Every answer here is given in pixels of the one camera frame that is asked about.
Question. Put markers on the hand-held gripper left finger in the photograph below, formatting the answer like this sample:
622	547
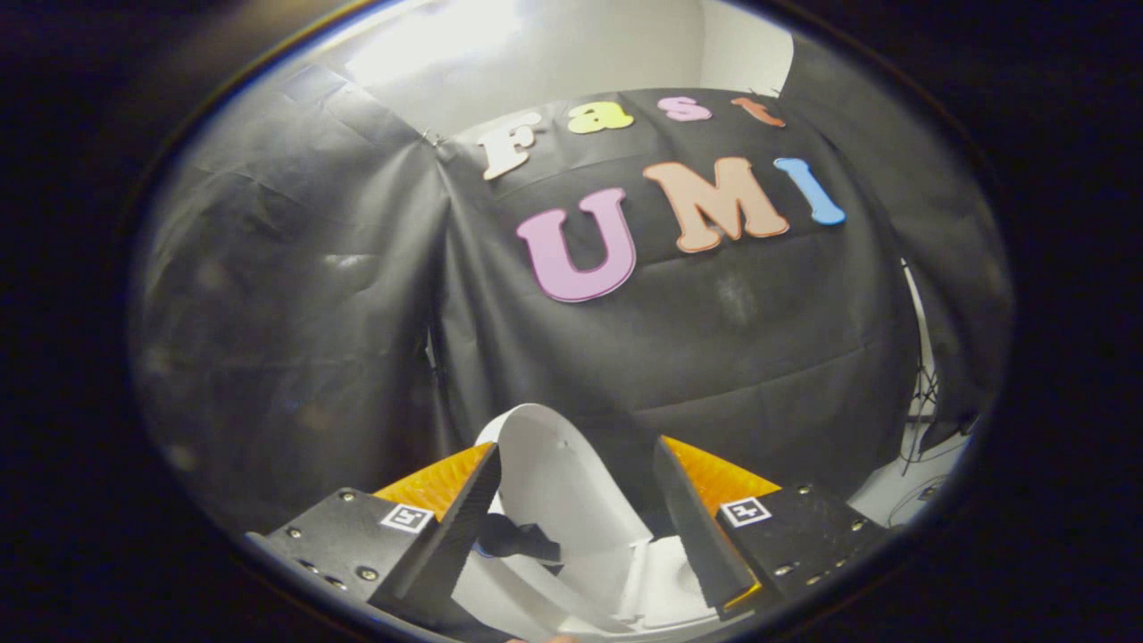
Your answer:
460	536

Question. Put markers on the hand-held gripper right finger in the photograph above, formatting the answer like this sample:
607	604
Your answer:
692	536

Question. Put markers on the black round lift tab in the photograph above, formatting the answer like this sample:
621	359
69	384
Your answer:
513	538

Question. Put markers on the black backdrop cloth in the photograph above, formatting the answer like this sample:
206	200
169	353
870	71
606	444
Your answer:
714	357

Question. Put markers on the black light stand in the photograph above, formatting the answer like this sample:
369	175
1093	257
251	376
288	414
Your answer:
920	393

